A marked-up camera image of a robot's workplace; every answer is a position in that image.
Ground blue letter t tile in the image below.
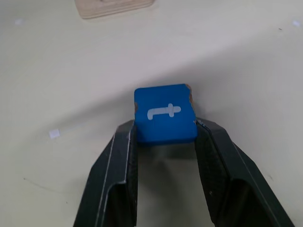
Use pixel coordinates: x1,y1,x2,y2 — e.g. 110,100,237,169
134,83,198,145

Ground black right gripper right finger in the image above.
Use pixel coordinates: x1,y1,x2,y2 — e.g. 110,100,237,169
193,117,295,227

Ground light wooden letter tray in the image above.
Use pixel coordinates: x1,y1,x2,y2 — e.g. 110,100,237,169
74,0,154,19

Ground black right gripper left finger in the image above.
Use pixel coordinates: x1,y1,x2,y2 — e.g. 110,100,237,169
72,120,139,227

